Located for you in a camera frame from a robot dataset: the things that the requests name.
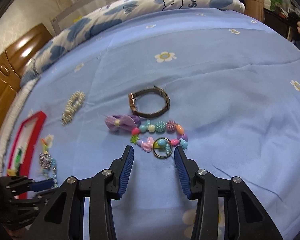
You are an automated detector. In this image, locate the clear hair comb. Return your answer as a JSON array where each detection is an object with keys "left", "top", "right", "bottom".
[{"left": 40, "top": 134, "right": 54, "bottom": 154}]

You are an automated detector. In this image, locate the pearl bead bracelet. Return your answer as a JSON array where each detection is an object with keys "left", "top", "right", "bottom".
[{"left": 61, "top": 90, "right": 87, "bottom": 126}]

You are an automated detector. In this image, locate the colourful plastic bead bracelet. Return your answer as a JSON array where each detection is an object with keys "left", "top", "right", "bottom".
[{"left": 129, "top": 119, "right": 189, "bottom": 155}]

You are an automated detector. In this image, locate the green braided bracelet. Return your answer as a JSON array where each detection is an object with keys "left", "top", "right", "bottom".
[{"left": 13, "top": 146, "right": 23, "bottom": 169}]

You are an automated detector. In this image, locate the cluttered dark side table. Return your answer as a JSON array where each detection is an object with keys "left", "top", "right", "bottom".
[{"left": 264, "top": 9, "right": 300, "bottom": 50}]

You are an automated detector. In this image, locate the blue floral bedsheet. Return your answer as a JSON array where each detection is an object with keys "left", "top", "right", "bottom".
[{"left": 11, "top": 9, "right": 300, "bottom": 239}]

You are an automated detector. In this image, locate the blue heart patterned duvet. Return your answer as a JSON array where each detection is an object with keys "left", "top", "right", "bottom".
[{"left": 20, "top": 0, "right": 245, "bottom": 86}]

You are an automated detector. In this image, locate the wooden headboard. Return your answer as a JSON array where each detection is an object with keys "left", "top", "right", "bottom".
[{"left": 0, "top": 23, "right": 52, "bottom": 129}]

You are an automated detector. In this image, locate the purple bow hair clip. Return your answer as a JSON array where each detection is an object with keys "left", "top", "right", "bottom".
[{"left": 104, "top": 115, "right": 141, "bottom": 132}]

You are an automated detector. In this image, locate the brown strap wristwatch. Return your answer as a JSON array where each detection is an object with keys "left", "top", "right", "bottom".
[{"left": 128, "top": 86, "right": 170, "bottom": 119}]

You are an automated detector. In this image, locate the yellow hair claw clip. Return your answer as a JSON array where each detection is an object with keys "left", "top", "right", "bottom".
[{"left": 7, "top": 169, "right": 18, "bottom": 177}]

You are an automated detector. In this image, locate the silver chain bracelet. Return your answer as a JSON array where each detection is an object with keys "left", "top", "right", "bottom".
[{"left": 38, "top": 152, "right": 53, "bottom": 173}]

